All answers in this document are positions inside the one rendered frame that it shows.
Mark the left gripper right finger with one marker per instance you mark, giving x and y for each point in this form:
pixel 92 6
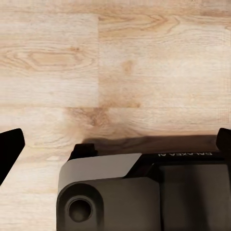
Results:
pixel 223 143

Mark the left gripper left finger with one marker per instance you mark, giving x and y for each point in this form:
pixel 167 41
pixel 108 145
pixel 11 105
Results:
pixel 12 143

